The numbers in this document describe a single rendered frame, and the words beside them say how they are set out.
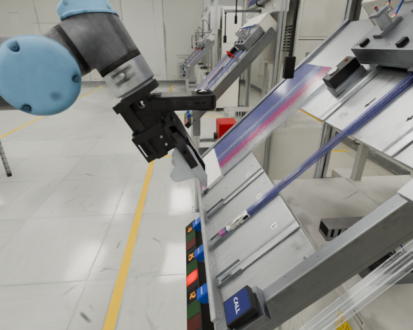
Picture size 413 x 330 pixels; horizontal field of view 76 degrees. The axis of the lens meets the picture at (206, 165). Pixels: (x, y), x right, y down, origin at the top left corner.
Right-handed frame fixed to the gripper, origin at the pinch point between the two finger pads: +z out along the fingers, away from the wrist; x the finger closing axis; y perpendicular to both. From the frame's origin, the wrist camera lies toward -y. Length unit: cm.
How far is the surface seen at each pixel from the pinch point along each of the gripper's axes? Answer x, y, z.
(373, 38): -12.1, -44.4, -3.3
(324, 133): -50, -41, 33
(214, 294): 14.3, 7.9, 15.2
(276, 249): 13.0, -5.6, 13.4
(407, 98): 3.0, -38.3, 4.6
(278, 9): -120, -65, -12
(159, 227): -102, 65, 67
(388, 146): 9.9, -29.4, 6.7
